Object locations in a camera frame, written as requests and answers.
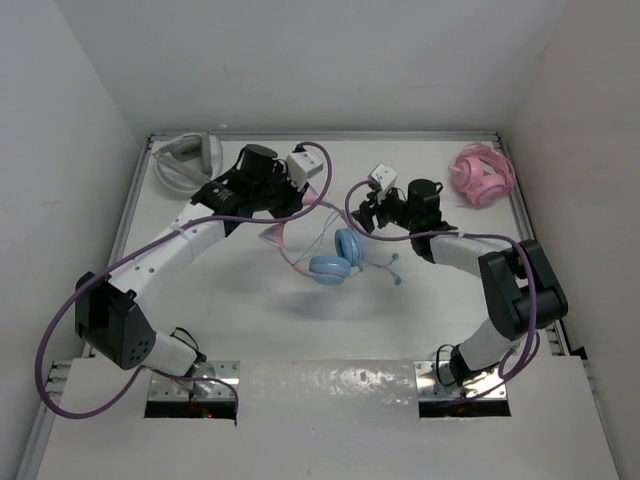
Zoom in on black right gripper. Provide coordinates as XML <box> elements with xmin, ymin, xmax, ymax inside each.
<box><xmin>352</xmin><ymin>183</ymin><xmax>419</xmax><ymax>232</ymax></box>

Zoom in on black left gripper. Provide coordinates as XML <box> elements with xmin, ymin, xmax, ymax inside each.
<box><xmin>250</xmin><ymin>162</ymin><xmax>306</xmax><ymax>223</ymax></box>

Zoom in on pink blue cat-ear headphones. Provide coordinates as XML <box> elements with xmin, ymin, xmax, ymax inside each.
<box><xmin>259</xmin><ymin>200</ymin><xmax>402</xmax><ymax>286</ymax></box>

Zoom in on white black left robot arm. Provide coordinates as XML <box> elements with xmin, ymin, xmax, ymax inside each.
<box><xmin>75</xmin><ymin>144</ymin><xmax>324</xmax><ymax>376</ymax></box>

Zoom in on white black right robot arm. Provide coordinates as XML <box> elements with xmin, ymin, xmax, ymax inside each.
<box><xmin>346</xmin><ymin>179</ymin><xmax>568</xmax><ymax>386</ymax></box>

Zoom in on grey white headphones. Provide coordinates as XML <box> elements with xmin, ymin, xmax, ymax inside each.
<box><xmin>151</xmin><ymin>132</ymin><xmax>223</xmax><ymax>196</ymax></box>

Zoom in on pink wrapped headphones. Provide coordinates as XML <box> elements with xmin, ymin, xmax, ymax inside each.
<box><xmin>449</xmin><ymin>143</ymin><xmax>516</xmax><ymax>207</ymax></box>

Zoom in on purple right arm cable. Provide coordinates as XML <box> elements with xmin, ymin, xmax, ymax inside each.
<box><xmin>345</xmin><ymin>180</ymin><xmax>541</xmax><ymax>401</ymax></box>

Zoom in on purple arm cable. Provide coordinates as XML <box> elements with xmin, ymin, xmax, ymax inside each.
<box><xmin>33</xmin><ymin>142</ymin><xmax>334</xmax><ymax>420</ymax></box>
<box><xmin>345</xmin><ymin>180</ymin><xmax>541</xmax><ymax>401</ymax></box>

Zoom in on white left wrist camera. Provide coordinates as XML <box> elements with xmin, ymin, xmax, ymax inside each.
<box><xmin>285</xmin><ymin>151</ymin><xmax>324</xmax><ymax>191</ymax></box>

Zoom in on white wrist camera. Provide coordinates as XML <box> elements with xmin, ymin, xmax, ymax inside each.
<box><xmin>285</xmin><ymin>151</ymin><xmax>324</xmax><ymax>191</ymax></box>
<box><xmin>368</xmin><ymin>163</ymin><xmax>397</xmax><ymax>192</ymax></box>

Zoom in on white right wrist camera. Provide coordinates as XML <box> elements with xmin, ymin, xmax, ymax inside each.
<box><xmin>368</xmin><ymin>163</ymin><xmax>397</xmax><ymax>192</ymax></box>

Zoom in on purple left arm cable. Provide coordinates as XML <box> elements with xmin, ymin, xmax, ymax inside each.
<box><xmin>33</xmin><ymin>142</ymin><xmax>334</xmax><ymax>420</ymax></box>

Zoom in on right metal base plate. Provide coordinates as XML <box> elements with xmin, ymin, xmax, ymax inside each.
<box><xmin>414</xmin><ymin>360</ymin><xmax>510</xmax><ymax>402</ymax></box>

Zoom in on metal base plate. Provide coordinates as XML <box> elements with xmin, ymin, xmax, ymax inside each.
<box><xmin>414</xmin><ymin>360</ymin><xmax>510</xmax><ymax>402</ymax></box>
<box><xmin>148</xmin><ymin>360</ymin><xmax>240</xmax><ymax>402</ymax></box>

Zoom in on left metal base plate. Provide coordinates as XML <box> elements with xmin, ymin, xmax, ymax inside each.
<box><xmin>148</xmin><ymin>360</ymin><xmax>240</xmax><ymax>402</ymax></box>

